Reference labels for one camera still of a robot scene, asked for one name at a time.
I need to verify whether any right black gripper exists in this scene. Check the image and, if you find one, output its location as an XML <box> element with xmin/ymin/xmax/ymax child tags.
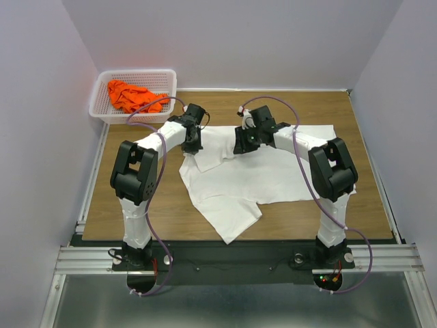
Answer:
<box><xmin>232</xmin><ymin>124</ymin><xmax>262</xmax><ymax>154</ymax></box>

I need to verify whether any white t-shirt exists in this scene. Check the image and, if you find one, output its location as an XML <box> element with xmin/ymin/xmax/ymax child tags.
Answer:
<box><xmin>178</xmin><ymin>124</ymin><xmax>336</xmax><ymax>245</ymax></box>

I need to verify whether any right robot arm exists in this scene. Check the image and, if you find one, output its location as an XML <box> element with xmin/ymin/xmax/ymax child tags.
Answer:
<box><xmin>234</xmin><ymin>106</ymin><xmax>358</xmax><ymax>267</ymax></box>

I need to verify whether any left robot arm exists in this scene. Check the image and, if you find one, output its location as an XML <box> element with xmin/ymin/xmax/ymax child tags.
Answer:
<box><xmin>109</xmin><ymin>104</ymin><xmax>210</xmax><ymax>270</ymax></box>

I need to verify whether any white plastic laundry basket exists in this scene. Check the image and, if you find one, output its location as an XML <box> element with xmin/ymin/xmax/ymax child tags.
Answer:
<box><xmin>89</xmin><ymin>69</ymin><xmax>177</xmax><ymax>124</ymax></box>

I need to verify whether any orange t-shirt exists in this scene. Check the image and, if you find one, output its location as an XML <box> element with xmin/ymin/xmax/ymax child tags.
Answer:
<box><xmin>107</xmin><ymin>79</ymin><xmax>170</xmax><ymax>114</ymax></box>

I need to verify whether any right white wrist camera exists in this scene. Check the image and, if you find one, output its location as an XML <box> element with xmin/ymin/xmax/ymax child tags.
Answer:
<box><xmin>237</xmin><ymin>106</ymin><xmax>255</xmax><ymax>129</ymax></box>

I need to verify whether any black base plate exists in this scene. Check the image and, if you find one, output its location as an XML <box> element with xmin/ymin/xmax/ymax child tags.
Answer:
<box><xmin>109</xmin><ymin>240</ymin><xmax>355</xmax><ymax>290</ymax></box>

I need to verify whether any aluminium frame rail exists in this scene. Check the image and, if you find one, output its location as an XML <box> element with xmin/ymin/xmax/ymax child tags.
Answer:
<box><xmin>39</xmin><ymin>244</ymin><xmax>127</xmax><ymax>328</ymax></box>

